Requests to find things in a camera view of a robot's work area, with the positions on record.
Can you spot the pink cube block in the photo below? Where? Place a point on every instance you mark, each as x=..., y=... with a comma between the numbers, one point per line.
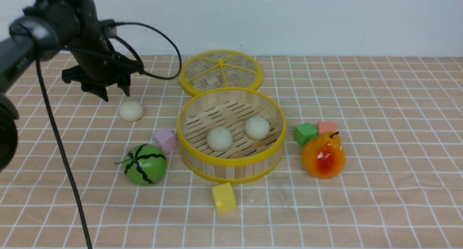
x=165, y=139

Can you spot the green cube block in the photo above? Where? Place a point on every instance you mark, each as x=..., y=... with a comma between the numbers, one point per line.
x=304, y=132

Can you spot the orange yellow toy pear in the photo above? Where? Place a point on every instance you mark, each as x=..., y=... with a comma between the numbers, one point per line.
x=323, y=156

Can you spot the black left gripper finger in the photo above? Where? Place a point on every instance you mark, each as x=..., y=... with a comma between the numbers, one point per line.
x=98, y=90
x=124, y=83

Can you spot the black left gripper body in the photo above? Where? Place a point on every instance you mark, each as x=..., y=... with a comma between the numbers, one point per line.
x=101, y=55

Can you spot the bamboo steamer tray yellow rim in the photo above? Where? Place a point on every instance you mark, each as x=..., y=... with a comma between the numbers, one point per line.
x=246, y=159

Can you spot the yellow cube block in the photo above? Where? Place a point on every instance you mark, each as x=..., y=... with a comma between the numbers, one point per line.
x=224, y=198

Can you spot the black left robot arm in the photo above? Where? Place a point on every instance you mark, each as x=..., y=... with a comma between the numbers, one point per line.
x=46, y=28

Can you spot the white steamed bun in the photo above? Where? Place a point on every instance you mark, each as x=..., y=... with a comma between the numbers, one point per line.
x=257, y=128
x=131, y=111
x=219, y=139

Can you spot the green toy watermelon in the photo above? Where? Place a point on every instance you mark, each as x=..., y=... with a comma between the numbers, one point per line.
x=144, y=164

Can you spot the checkered beige tablecloth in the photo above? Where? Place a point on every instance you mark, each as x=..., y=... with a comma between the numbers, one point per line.
x=401, y=128

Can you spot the bamboo steamer lid yellow rim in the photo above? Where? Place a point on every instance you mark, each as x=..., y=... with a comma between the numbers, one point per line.
x=218, y=69

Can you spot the salmon orange cube block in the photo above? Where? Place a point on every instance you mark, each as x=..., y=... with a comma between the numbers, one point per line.
x=326, y=126

